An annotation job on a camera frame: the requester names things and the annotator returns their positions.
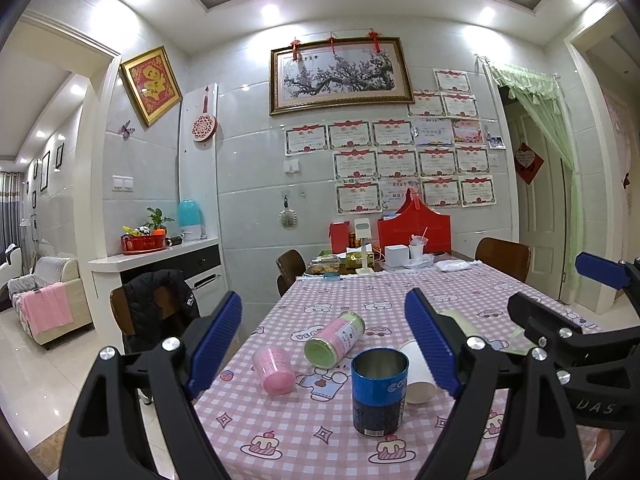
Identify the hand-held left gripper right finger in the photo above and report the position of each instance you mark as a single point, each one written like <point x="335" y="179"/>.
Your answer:
<point x="432" y="345"/>

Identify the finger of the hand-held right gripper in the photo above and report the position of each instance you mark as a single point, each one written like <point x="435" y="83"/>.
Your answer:
<point x="547" y="317"/>
<point x="597" y="266"/>

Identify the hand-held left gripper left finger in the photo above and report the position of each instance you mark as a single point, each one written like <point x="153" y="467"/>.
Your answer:
<point x="215" y="345"/>

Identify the blue metal cup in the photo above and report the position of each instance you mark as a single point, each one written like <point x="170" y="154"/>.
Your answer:
<point x="377" y="400"/>

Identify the pale green cup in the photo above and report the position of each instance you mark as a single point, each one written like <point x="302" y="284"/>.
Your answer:
<point x="462" y="322"/>

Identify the white paper cup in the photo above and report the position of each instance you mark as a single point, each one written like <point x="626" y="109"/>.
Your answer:
<point x="416" y="380"/>

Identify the pink plastic cup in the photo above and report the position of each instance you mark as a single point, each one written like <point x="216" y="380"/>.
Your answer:
<point x="274" y="372"/>

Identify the clear cup with straw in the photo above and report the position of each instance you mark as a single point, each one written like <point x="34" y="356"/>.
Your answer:
<point x="416" y="247"/>

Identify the black jacket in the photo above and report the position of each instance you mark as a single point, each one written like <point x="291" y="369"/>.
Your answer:
<point x="160" y="300"/>

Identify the brown chair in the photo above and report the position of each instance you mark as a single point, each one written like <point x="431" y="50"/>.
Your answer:
<point x="120" y="310"/>
<point x="502" y="257"/>
<point x="290" y="267"/>

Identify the white sideboard cabinet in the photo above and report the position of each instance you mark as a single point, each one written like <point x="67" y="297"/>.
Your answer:
<point x="200" y="265"/>

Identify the white plastic bag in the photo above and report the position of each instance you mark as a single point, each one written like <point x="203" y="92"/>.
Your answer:
<point x="450" y="263"/>

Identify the white door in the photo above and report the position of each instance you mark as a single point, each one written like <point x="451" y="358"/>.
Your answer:
<point x="542" y="200"/>

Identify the white square box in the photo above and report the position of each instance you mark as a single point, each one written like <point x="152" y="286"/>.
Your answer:
<point x="397" y="257"/>

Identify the pink jar with green lid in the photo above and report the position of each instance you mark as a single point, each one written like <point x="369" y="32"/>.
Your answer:
<point x="334" y="342"/>

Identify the red gift bag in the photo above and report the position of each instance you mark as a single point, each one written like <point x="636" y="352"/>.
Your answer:
<point x="400" y="232"/>

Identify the white desk lamp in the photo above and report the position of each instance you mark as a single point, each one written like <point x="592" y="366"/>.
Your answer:
<point x="363" y="245"/>

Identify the red tin box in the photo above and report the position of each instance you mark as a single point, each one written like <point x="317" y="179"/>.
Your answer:
<point x="143" y="245"/>

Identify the pink checkered tablecloth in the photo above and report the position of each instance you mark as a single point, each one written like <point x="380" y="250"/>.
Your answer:
<point x="300" y="435"/>

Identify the red diamond door decoration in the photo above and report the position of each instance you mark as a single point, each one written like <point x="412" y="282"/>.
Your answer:
<point x="528" y="162"/>

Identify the blue white humidifier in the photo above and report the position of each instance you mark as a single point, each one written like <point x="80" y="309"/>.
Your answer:
<point x="192" y="217"/>

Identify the clear food container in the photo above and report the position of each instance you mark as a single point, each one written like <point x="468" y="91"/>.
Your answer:
<point x="325" y="265"/>

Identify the small potted plant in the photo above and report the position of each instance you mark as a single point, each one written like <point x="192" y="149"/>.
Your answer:
<point x="157" y="220"/>

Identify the hanging round brush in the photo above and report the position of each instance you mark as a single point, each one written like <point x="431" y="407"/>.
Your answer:
<point x="287" y="217"/>

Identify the green lace door curtain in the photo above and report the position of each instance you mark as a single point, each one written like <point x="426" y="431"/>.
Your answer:
<point x="545" y="115"/>

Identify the pink blanket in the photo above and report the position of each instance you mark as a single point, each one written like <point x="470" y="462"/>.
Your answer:
<point x="47" y="307"/>

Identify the beige sofa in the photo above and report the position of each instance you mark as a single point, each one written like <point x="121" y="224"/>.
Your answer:
<point x="50" y="270"/>

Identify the round pink hanging ornament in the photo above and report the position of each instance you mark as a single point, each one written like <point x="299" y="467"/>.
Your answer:
<point x="205" y="127"/>

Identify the grey window curtain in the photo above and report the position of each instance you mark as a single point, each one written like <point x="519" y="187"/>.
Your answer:
<point x="10" y="210"/>

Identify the framed red gold picture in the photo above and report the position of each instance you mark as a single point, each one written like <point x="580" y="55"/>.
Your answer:
<point x="151" y="84"/>

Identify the framed plum blossom picture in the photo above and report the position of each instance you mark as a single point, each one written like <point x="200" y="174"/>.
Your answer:
<point x="340" y="75"/>

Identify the small wall photos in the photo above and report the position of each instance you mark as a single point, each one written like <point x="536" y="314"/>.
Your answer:
<point x="495" y="141"/>

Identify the double wall switch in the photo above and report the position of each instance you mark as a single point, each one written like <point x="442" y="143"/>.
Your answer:
<point x="123" y="182"/>

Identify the group of wall certificates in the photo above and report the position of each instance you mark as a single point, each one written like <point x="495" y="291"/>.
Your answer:
<point x="400" y="160"/>

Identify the white wall switch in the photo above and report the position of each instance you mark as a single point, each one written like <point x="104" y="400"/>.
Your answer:
<point x="292" y="165"/>

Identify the purple butterfly wall sticker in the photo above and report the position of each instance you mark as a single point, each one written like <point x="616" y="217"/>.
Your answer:
<point x="126" y="129"/>

